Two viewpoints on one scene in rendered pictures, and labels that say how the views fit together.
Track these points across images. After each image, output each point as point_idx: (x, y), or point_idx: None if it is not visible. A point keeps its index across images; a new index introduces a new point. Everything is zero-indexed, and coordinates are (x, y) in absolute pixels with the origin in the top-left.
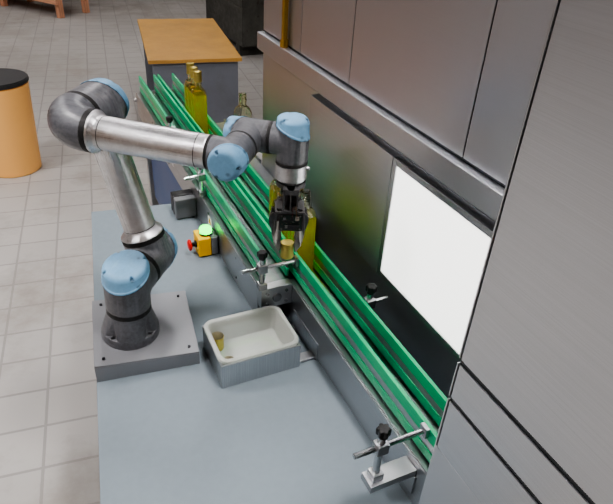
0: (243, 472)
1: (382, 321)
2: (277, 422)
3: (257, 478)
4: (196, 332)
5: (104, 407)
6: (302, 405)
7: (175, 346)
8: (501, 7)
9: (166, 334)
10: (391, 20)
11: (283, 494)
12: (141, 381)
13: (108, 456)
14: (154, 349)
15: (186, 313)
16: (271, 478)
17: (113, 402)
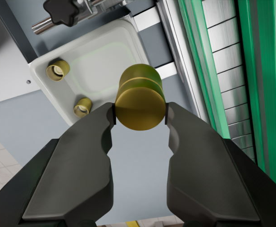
0: (115, 172)
1: None
2: (136, 141)
3: (124, 175)
4: (25, 26)
5: None
6: (157, 127)
7: (12, 83)
8: None
9: None
10: None
11: (141, 183)
12: (6, 104)
13: (24, 163)
14: None
15: None
16: (133, 175)
17: None
